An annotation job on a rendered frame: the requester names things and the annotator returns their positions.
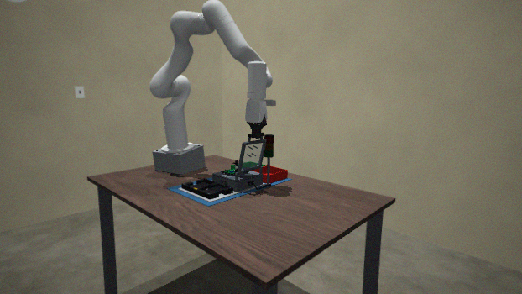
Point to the red bin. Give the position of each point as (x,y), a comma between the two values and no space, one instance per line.
(276,174)

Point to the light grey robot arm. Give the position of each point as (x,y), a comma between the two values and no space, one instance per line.
(168,82)

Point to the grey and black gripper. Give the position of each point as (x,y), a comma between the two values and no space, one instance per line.
(256,116)

